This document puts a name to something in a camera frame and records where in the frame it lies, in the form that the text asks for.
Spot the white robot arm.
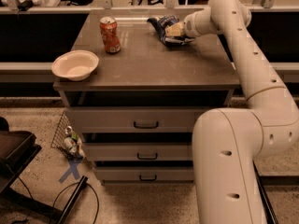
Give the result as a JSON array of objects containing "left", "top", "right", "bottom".
[{"left": 166, "top": 0, "right": 299, "bottom": 224}]

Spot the orange soda can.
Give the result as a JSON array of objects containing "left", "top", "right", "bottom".
[{"left": 99, "top": 16, "right": 121, "bottom": 54}]

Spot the white paper bowl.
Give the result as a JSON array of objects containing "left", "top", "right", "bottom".
[{"left": 51, "top": 50, "right": 99, "bottom": 81}]

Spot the grey drawer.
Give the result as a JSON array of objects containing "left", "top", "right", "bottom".
[
  {"left": 64, "top": 107, "right": 205, "bottom": 133},
  {"left": 82, "top": 143, "right": 192, "bottom": 161},
  {"left": 93, "top": 167, "right": 194, "bottom": 183}
]

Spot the black floor bar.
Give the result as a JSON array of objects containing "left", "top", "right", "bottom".
[{"left": 253, "top": 165, "right": 278, "bottom": 224}]

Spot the top grey drawer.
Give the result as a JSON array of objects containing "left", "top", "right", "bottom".
[{"left": 64, "top": 107, "right": 205, "bottom": 133}]

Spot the white bottle in basket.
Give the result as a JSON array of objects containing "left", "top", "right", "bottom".
[{"left": 64, "top": 137, "right": 77, "bottom": 155}]

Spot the black cart frame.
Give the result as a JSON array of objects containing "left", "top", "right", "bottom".
[{"left": 0, "top": 117, "right": 88, "bottom": 224}]

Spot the wire mesh basket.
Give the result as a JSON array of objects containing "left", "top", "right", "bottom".
[{"left": 51, "top": 112, "right": 85, "bottom": 160}]

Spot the bottom grey drawer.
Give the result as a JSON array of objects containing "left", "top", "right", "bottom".
[{"left": 93, "top": 167, "right": 194, "bottom": 183}]

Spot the blue chip bag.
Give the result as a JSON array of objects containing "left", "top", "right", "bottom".
[{"left": 147, "top": 15, "right": 193, "bottom": 47}]

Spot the grey drawer cabinet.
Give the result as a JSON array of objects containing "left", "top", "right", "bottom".
[{"left": 52, "top": 8, "right": 241, "bottom": 186}]

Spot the black cable on floor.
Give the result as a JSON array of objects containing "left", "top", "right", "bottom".
[{"left": 12, "top": 175, "right": 101, "bottom": 224}]

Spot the middle grey drawer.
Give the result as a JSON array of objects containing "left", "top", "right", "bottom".
[{"left": 82, "top": 143, "right": 192, "bottom": 161}]

